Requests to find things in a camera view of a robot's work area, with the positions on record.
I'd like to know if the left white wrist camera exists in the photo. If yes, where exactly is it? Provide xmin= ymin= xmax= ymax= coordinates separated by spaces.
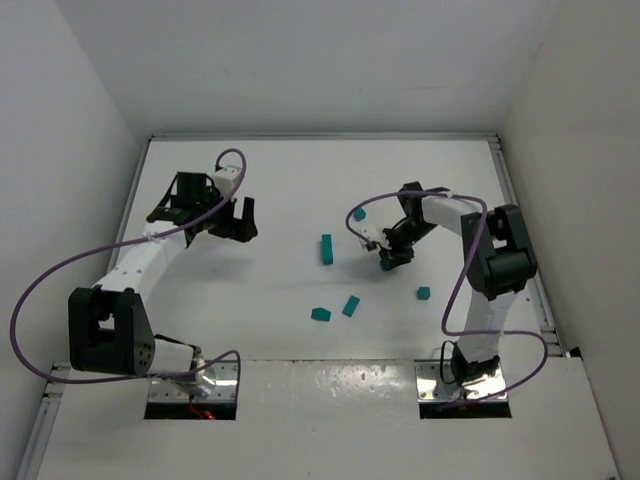
xmin=212 ymin=167 xmax=242 ymax=196

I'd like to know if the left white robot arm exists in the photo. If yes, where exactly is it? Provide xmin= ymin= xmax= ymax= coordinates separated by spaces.
xmin=68 ymin=167 xmax=257 ymax=396

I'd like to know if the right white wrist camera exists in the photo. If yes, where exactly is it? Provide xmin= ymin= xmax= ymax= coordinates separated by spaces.
xmin=358 ymin=225 xmax=391 ymax=252

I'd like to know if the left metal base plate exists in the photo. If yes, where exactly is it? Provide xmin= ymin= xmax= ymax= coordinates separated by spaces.
xmin=147 ymin=360 xmax=239 ymax=404

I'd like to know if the aluminium frame rail left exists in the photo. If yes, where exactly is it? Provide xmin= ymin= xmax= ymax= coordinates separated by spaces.
xmin=16 ymin=139 xmax=151 ymax=480

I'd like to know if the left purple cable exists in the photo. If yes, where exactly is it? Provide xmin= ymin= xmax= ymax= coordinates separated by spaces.
xmin=8 ymin=148 xmax=248 ymax=385

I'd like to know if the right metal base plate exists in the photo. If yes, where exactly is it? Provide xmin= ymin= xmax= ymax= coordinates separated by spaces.
xmin=414 ymin=360 xmax=508 ymax=405

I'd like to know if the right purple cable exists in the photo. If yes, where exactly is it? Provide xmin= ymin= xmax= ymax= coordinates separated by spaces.
xmin=345 ymin=191 xmax=549 ymax=409

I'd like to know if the metal base plate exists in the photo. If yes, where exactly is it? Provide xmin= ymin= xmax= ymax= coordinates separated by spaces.
xmin=414 ymin=360 xmax=508 ymax=405
xmin=147 ymin=360 xmax=239 ymax=404

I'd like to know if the aluminium frame rail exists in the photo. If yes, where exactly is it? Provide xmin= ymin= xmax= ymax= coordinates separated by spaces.
xmin=16 ymin=139 xmax=151 ymax=480
xmin=151 ymin=132 xmax=499 ymax=143
xmin=489 ymin=135 xmax=568 ymax=358

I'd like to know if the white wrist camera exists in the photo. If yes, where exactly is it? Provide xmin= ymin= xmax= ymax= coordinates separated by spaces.
xmin=358 ymin=225 xmax=391 ymax=252
xmin=212 ymin=167 xmax=242 ymax=196

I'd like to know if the aluminium frame rail right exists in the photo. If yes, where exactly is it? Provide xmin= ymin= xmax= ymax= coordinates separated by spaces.
xmin=489 ymin=135 xmax=568 ymax=358

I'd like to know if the teal arch block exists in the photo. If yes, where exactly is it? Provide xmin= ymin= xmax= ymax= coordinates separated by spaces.
xmin=320 ymin=234 xmax=334 ymax=265

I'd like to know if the aluminium frame rail back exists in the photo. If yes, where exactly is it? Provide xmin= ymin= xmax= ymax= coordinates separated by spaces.
xmin=151 ymin=132 xmax=499 ymax=143

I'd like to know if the teal pentagon roof block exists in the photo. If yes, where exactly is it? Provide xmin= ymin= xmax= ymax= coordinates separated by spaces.
xmin=310 ymin=307 xmax=332 ymax=322

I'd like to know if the purple cable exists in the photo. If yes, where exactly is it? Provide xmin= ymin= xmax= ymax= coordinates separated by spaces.
xmin=8 ymin=148 xmax=248 ymax=385
xmin=345 ymin=191 xmax=549 ymax=409

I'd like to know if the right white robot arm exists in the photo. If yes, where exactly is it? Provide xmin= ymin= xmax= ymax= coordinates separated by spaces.
xmin=379 ymin=182 xmax=537 ymax=386

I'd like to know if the teal small rectangular block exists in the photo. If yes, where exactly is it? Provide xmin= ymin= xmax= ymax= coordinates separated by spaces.
xmin=342 ymin=295 xmax=360 ymax=318

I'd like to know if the small teal cube block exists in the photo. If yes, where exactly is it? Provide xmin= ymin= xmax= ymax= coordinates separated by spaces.
xmin=353 ymin=208 xmax=366 ymax=221

